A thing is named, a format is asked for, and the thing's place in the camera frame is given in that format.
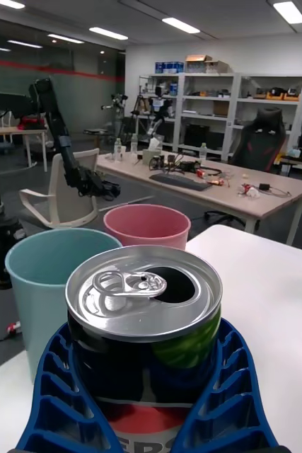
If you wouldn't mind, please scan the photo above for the long wooden work table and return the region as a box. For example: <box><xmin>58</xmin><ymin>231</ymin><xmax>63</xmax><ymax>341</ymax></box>
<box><xmin>96</xmin><ymin>150</ymin><xmax>302</xmax><ymax>246</ymax></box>

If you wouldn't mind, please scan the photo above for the pink plastic bin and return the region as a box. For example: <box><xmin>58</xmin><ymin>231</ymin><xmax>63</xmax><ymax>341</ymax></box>
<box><xmin>103</xmin><ymin>204</ymin><xmax>192</xmax><ymax>251</ymax></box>

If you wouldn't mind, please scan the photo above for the black keyboard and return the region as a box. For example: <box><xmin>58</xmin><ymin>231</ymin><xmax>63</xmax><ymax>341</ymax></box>
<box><xmin>149</xmin><ymin>173</ymin><xmax>213</xmax><ymax>193</ymax></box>

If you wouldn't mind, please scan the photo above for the wooden desk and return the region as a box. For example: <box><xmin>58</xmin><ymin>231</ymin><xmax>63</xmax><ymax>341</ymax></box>
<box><xmin>0</xmin><ymin>126</ymin><xmax>49</xmax><ymax>174</ymax></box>

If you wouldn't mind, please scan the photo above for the tissue box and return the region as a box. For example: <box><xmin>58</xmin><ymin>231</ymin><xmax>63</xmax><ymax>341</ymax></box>
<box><xmin>142</xmin><ymin>137</ymin><xmax>163</xmax><ymax>166</ymax></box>

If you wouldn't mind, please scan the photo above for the white humanoid robot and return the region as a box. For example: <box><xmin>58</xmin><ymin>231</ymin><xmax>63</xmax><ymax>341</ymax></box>
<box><xmin>146</xmin><ymin>86</ymin><xmax>175</xmax><ymax>137</ymax></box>

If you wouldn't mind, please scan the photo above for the white office chair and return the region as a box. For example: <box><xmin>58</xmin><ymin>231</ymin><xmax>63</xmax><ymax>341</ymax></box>
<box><xmin>18</xmin><ymin>147</ymin><xmax>101</xmax><ymax>229</ymax></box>

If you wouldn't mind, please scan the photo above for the red object on desk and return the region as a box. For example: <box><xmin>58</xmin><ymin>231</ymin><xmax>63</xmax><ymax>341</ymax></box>
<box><xmin>17</xmin><ymin>117</ymin><xmax>46</xmax><ymax>131</ymax></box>

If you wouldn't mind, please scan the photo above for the white shelving unit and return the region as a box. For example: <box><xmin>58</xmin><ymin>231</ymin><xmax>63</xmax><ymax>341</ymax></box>
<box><xmin>138</xmin><ymin>72</ymin><xmax>302</xmax><ymax>167</ymax></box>

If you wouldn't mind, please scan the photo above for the black drink can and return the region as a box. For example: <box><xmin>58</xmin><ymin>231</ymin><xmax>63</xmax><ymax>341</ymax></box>
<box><xmin>64</xmin><ymin>245</ymin><xmax>223</xmax><ymax>453</ymax></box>

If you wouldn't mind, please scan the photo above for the ceiling light panel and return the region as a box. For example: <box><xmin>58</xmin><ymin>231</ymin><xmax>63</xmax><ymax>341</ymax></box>
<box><xmin>47</xmin><ymin>33</ymin><xmax>85</xmax><ymax>45</ymax></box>
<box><xmin>273</xmin><ymin>1</ymin><xmax>302</xmax><ymax>25</ymax></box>
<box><xmin>161</xmin><ymin>16</ymin><xmax>201</xmax><ymax>35</ymax></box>
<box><xmin>88</xmin><ymin>26</ymin><xmax>129</xmax><ymax>41</ymax></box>

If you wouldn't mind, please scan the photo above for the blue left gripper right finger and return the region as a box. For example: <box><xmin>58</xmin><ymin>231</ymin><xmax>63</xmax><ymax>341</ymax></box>
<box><xmin>180</xmin><ymin>317</ymin><xmax>279</xmax><ymax>453</ymax></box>

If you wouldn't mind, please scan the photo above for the pale blue plastic bin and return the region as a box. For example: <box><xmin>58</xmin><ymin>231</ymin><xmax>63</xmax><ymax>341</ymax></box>
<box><xmin>4</xmin><ymin>227</ymin><xmax>124</xmax><ymax>385</ymax></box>

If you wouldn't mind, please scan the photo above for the black gaming chair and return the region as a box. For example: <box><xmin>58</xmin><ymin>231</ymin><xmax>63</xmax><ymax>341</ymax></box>
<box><xmin>229</xmin><ymin>106</ymin><xmax>288</xmax><ymax>174</ymax></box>

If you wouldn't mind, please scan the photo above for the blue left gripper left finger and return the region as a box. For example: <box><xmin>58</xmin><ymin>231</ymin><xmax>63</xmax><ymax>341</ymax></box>
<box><xmin>16</xmin><ymin>321</ymin><xmax>118</xmax><ymax>453</ymax></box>

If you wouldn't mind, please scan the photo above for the brown cardboard box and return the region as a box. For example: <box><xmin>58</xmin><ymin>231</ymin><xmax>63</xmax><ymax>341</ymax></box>
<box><xmin>207</xmin><ymin>60</ymin><xmax>229</xmax><ymax>74</ymax></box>
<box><xmin>185</xmin><ymin>55</ymin><xmax>212</xmax><ymax>74</ymax></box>

